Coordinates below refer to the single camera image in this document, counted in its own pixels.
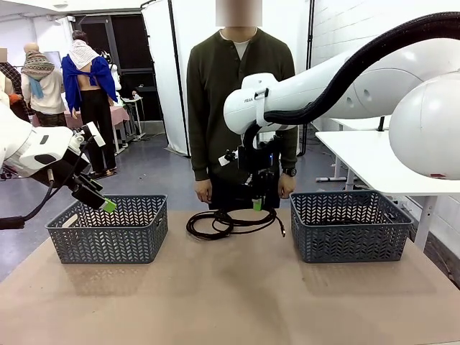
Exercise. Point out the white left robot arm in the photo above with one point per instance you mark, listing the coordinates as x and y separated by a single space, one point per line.
32 143

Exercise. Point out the black stand pole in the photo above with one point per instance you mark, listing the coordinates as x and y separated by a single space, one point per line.
310 36

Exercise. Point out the person's left hand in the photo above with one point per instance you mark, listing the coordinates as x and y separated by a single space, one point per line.
288 187

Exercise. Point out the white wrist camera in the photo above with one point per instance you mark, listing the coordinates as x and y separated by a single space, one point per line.
95 133
224 161

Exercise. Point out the mannequin with patterned scarf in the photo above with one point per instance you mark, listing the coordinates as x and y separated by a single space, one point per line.
43 93

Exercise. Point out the large white table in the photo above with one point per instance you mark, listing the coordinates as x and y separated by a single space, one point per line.
359 161

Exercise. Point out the person's left forearm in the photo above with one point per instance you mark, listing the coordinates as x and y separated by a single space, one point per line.
290 151

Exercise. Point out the grey plastic basket white label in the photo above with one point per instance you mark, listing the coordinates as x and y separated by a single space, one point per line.
108 244

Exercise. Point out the black wrist watch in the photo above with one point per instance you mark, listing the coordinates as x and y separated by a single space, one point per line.
289 172

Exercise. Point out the white table with tripod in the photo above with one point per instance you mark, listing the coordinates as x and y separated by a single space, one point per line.
359 124

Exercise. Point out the person in green henley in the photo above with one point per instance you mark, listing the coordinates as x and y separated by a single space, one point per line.
215 108

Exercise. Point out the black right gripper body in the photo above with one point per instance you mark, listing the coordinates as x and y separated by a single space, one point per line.
262 172

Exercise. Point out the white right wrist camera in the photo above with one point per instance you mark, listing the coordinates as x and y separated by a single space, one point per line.
224 161

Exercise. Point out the white humanoid figure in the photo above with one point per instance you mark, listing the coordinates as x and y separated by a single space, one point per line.
114 72

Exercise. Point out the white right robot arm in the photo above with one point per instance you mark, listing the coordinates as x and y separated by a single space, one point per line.
298 86

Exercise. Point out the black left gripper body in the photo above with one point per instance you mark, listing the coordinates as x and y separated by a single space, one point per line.
72 167

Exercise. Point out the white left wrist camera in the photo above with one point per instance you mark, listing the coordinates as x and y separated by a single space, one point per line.
95 133

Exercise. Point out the person's right forearm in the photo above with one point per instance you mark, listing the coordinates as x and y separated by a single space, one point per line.
200 154

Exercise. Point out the mannequin with blue jacket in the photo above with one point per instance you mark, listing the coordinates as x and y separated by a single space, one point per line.
72 79

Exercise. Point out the white backdrop screen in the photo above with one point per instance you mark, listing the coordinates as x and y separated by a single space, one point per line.
161 72

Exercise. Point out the black tripod stand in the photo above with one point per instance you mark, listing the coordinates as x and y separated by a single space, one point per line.
381 124

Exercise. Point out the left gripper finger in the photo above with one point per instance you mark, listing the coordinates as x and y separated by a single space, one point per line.
91 183
90 197

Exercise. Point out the table with pink cloth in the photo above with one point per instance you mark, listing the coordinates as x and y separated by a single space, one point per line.
118 115

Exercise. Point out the figure in plaid shirt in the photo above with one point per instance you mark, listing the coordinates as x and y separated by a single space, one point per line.
7 82

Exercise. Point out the person's right hand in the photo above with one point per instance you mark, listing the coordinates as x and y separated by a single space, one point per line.
203 190

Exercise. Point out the small white desk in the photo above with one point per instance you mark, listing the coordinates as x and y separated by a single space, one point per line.
136 100

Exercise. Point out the dark glass door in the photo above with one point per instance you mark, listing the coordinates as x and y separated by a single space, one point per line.
133 46

